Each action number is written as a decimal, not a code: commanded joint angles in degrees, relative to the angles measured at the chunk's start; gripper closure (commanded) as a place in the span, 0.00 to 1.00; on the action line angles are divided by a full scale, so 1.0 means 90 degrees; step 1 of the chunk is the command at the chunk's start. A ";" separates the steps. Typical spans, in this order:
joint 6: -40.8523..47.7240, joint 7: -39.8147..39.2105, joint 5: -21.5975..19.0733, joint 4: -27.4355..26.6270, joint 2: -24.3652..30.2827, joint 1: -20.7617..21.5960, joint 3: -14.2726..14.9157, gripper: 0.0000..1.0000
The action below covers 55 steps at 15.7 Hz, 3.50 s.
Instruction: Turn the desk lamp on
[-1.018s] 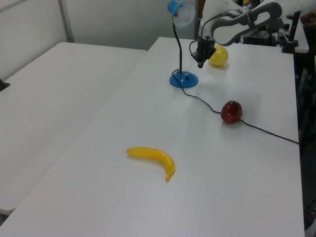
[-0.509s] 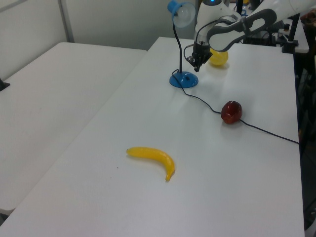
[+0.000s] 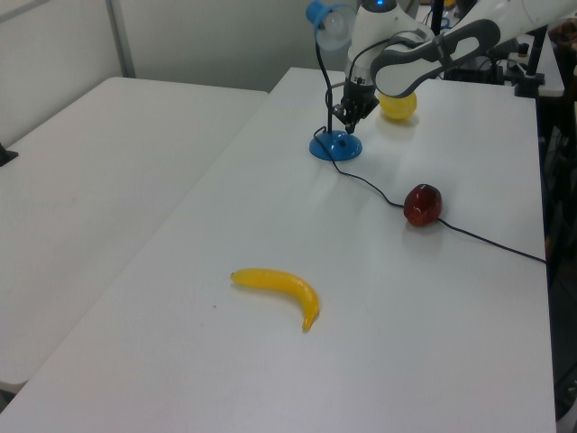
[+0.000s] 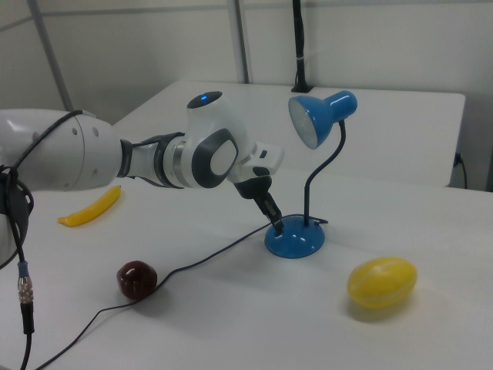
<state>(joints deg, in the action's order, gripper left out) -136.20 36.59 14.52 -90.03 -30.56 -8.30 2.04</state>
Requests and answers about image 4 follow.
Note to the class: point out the yellow toy banana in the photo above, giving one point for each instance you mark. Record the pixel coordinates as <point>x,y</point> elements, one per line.
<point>92,210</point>

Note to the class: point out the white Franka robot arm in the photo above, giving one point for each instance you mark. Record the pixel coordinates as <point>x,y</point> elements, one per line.
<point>96,154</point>

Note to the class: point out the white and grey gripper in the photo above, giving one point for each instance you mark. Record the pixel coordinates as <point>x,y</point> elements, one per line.
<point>262,162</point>

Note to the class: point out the grey metal partition post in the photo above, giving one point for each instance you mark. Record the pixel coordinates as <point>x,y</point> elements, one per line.
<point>242,38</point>
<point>54,58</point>

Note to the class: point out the black clamped camera pole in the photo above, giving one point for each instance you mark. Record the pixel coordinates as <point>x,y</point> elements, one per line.
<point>299,58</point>

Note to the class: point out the yellow striped toy melon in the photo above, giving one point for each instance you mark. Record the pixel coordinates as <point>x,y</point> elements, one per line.
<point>381,283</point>

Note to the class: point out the dark red toy apple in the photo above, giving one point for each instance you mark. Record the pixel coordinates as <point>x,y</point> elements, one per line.
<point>136,279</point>

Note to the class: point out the blue gooseneck desk lamp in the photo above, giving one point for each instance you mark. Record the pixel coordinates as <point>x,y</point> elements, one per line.
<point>296,239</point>

